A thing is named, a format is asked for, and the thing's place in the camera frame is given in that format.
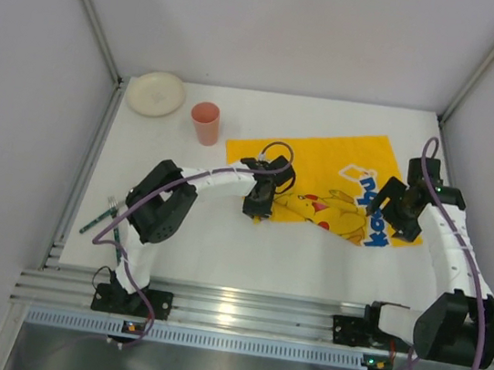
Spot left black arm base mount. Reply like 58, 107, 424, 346
90, 283, 174, 321

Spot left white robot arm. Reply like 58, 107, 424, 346
114, 156, 296, 295

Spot aluminium rail front frame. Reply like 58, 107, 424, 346
7, 255, 494, 370

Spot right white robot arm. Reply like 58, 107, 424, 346
365, 157, 494, 369

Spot aluminium corner post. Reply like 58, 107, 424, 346
36, 0, 134, 86
437, 42, 494, 128

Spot yellow pikachu cloth placemat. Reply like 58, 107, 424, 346
213, 113, 438, 256

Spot white round plate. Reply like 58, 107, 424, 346
125, 72, 186, 118

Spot green-handled metal spoon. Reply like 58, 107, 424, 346
113, 227, 122, 264

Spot white slotted cable duct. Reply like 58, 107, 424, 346
24, 304, 394, 370

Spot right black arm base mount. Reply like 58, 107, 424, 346
332, 314, 388, 350

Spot pink plastic cup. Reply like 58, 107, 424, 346
190, 102, 221, 147

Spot right aluminium corner post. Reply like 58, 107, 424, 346
437, 42, 494, 128

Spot left aluminium corner post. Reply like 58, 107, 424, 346
36, 0, 134, 86

